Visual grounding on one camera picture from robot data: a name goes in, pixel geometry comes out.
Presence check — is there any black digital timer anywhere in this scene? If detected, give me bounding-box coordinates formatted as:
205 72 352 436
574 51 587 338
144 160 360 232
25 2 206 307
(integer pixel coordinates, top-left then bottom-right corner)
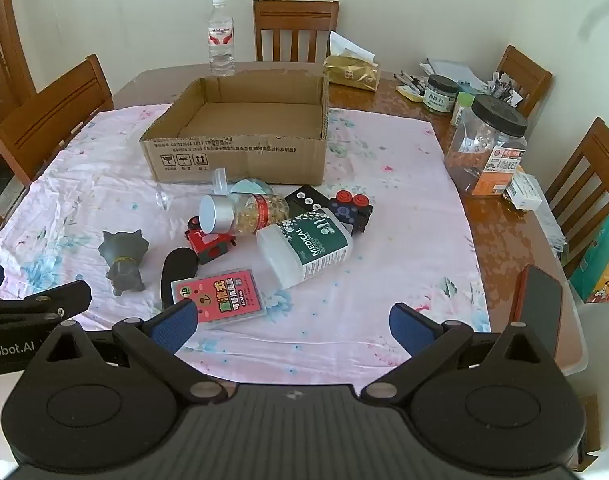
283 185 330 216

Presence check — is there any pink floral tablecloth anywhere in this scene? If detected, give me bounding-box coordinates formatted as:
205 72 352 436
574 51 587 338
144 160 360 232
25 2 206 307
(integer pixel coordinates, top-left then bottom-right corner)
0 102 493 391

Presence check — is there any stack of papers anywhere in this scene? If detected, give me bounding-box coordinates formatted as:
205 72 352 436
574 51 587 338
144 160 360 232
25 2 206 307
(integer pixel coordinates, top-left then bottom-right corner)
419 57 490 92

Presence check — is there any grey toy figure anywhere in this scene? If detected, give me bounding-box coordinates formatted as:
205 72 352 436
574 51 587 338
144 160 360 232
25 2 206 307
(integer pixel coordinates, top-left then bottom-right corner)
98 229 150 297

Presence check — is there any small jar with black lid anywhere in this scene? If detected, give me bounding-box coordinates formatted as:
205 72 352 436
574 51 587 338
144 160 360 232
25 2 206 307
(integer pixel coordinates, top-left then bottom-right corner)
423 74 460 113

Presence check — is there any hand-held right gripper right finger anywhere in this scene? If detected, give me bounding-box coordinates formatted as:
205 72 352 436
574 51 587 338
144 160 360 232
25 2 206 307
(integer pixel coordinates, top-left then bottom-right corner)
359 302 558 406

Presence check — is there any small bottle with green lid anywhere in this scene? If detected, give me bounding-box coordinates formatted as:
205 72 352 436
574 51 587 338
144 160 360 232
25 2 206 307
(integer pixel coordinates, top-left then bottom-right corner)
451 92 478 127

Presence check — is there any wooden dining chair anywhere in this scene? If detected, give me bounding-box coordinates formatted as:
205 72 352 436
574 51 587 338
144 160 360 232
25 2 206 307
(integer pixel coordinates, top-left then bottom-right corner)
545 116 609 281
0 54 115 226
253 0 340 65
495 45 554 118

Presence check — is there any white bottle with green label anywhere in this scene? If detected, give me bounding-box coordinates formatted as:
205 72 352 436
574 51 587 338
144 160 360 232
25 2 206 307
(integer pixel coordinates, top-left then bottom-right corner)
256 207 354 290

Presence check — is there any white medicine box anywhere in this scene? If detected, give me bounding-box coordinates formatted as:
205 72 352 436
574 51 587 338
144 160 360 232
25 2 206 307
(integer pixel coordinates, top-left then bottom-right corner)
505 172 544 211

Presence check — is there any clear plastic cup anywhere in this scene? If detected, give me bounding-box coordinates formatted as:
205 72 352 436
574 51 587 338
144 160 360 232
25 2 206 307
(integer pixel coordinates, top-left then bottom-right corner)
156 167 234 211

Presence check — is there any pink card case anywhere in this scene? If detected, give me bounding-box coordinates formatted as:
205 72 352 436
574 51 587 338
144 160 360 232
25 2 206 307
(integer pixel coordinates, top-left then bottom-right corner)
170 268 268 331

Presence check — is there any gold tissue pack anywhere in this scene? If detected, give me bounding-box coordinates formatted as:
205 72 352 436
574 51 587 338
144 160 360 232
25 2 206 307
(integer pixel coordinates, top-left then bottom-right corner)
323 31 381 92

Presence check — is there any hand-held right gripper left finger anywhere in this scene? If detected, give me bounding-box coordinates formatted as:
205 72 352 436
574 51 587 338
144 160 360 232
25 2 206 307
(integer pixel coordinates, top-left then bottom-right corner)
32 302 228 406

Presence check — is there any black oval pad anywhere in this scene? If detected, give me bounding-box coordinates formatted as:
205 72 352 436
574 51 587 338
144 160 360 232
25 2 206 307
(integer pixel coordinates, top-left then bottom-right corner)
160 247 201 311

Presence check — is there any large clear jar black lid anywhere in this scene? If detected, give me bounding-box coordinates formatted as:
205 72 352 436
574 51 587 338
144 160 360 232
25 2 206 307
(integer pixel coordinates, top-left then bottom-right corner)
445 94 529 197

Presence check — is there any clear plastic water bottle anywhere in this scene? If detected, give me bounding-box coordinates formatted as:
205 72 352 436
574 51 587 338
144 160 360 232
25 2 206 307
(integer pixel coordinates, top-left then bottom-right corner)
207 0 236 77

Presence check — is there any pen holder with pens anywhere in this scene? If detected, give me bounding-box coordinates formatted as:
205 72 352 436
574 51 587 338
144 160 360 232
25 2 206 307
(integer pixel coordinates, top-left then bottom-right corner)
487 71 525 108

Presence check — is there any cardboard box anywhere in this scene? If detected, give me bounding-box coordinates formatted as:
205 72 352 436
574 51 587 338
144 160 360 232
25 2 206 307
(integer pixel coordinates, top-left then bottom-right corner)
139 69 330 187

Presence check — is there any bunch of black pens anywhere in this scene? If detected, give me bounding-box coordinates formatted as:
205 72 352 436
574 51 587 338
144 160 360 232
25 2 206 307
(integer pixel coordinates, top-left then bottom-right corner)
393 71 428 92

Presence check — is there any red toy car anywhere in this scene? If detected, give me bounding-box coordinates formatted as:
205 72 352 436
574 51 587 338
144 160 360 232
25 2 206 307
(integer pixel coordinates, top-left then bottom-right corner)
184 216 238 265

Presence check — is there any black toy with red caps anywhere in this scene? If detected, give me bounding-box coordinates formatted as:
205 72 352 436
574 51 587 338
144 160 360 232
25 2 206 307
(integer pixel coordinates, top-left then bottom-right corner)
327 190 374 235

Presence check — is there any smartphone in red case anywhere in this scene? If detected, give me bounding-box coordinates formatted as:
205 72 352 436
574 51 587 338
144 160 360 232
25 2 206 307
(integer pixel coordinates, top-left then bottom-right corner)
511 265 564 361

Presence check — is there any colourful printed box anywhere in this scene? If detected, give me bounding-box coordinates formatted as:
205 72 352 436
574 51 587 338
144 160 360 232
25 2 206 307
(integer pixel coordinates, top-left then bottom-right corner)
569 208 609 304

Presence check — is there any capsule bottle with silver cap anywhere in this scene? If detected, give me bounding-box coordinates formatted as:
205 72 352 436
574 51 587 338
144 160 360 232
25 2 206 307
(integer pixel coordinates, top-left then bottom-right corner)
199 192 291 236

